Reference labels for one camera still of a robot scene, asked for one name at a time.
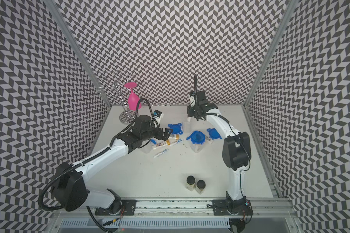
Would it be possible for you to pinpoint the white tube gold cap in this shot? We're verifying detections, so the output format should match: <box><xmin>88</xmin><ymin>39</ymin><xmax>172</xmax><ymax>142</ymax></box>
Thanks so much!
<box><xmin>168</xmin><ymin>134</ymin><xmax>179</xmax><ymax>140</ymax></box>
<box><xmin>153</xmin><ymin>140</ymin><xmax>174</xmax><ymax>150</ymax></box>

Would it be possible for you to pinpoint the small toothpaste tube front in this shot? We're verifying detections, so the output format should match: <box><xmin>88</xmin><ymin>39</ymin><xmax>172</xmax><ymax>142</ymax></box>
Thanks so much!
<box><xmin>154</xmin><ymin>148</ymin><xmax>169</xmax><ymax>158</ymax></box>

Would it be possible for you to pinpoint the blue lid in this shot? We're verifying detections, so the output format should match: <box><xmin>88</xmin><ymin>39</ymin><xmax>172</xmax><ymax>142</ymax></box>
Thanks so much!
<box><xmin>168</xmin><ymin>123</ymin><xmax>183</xmax><ymax>135</ymax></box>
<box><xmin>186</xmin><ymin>131</ymin><xmax>206</xmax><ymax>145</ymax></box>
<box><xmin>207</xmin><ymin>128</ymin><xmax>222</xmax><ymax>140</ymax></box>

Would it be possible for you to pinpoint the tall clear container back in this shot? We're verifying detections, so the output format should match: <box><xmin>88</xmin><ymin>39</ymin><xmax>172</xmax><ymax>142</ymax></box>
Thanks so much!
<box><xmin>181</xmin><ymin>117</ymin><xmax>193</xmax><ymax>134</ymax></box>

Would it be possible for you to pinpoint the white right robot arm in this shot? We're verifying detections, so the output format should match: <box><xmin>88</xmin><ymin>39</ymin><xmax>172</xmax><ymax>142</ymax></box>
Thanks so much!
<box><xmin>187</xmin><ymin>90</ymin><xmax>253</xmax><ymax>216</ymax></box>

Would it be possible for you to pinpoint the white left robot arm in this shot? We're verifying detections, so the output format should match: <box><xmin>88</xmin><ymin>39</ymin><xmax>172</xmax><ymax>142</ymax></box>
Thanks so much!
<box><xmin>51</xmin><ymin>110</ymin><xmax>171</xmax><ymax>213</ymax></box>

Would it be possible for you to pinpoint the clear container lying open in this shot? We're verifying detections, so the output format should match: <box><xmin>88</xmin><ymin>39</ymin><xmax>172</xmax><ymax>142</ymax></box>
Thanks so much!
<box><xmin>140</xmin><ymin>140</ymin><xmax>154</xmax><ymax>154</ymax></box>

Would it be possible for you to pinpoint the white tube gold cap back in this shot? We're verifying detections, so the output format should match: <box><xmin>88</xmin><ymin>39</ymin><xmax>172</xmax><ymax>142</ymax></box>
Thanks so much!
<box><xmin>168</xmin><ymin>134</ymin><xmax>179</xmax><ymax>140</ymax></box>

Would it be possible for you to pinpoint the pink plastic wine glass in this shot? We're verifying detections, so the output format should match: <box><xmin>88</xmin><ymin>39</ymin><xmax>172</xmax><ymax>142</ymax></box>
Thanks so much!
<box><xmin>124</xmin><ymin>82</ymin><xmax>140</xmax><ymax>111</ymax></box>

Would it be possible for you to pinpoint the black cap jar left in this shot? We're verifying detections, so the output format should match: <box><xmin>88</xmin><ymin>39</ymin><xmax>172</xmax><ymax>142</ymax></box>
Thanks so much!
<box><xmin>186</xmin><ymin>175</ymin><xmax>196</xmax><ymax>191</ymax></box>

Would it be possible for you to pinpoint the black cap jar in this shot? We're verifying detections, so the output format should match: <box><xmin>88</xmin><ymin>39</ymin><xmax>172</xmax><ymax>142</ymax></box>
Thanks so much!
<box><xmin>195</xmin><ymin>180</ymin><xmax>206</xmax><ymax>195</ymax></box>
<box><xmin>186</xmin><ymin>175</ymin><xmax>196</xmax><ymax>191</ymax></box>

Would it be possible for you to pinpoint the black cap jar right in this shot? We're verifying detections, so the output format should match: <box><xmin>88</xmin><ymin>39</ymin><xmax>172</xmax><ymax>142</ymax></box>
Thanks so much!
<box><xmin>195</xmin><ymin>180</ymin><xmax>206</xmax><ymax>195</ymax></box>

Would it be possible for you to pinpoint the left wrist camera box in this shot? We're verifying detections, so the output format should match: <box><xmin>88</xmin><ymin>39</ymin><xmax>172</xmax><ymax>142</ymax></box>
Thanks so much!
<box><xmin>153</xmin><ymin>110</ymin><xmax>164</xmax><ymax>125</ymax></box>

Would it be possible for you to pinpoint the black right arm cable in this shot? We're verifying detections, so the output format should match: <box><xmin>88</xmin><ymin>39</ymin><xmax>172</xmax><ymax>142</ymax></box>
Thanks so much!
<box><xmin>193</xmin><ymin>74</ymin><xmax>251</xmax><ymax>172</ymax></box>

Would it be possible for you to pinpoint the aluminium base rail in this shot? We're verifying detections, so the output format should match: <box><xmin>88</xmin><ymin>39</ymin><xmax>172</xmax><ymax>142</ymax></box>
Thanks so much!
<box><xmin>51</xmin><ymin>198</ymin><xmax>302</xmax><ymax>233</ymax></box>

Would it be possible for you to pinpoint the aluminium right corner post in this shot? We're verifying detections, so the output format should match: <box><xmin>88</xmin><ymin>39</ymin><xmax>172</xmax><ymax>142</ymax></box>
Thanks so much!
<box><xmin>243</xmin><ymin>0</ymin><xmax>299</xmax><ymax>108</ymax></box>

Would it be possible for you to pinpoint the aluminium corner post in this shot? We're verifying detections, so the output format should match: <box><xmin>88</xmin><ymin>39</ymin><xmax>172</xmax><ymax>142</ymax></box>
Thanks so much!
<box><xmin>243</xmin><ymin>0</ymin><xmax>299</xmax><ymax>108</ymax></box>
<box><xmin>43</xmin><ymin>0</ymin><xmax>113</xmax><ymax>108</ymax></box>

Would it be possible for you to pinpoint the aluminium left corner post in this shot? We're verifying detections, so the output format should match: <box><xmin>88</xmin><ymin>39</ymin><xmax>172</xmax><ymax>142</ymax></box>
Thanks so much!
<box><xmin>43</xmin><ymin>0</ymin><xmax>113</xmax><ymax>108</ymax></box>

